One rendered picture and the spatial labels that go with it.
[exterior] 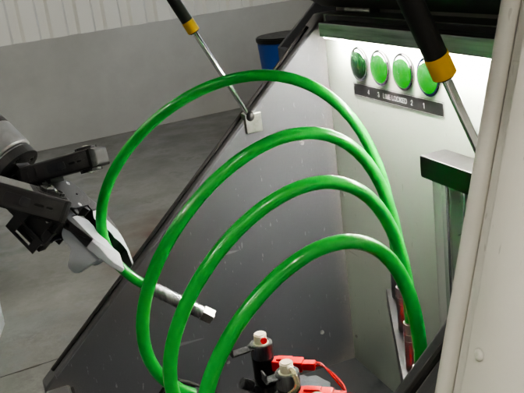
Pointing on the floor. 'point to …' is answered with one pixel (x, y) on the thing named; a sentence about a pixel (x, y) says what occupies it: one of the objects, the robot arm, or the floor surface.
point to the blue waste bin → (270, 48)
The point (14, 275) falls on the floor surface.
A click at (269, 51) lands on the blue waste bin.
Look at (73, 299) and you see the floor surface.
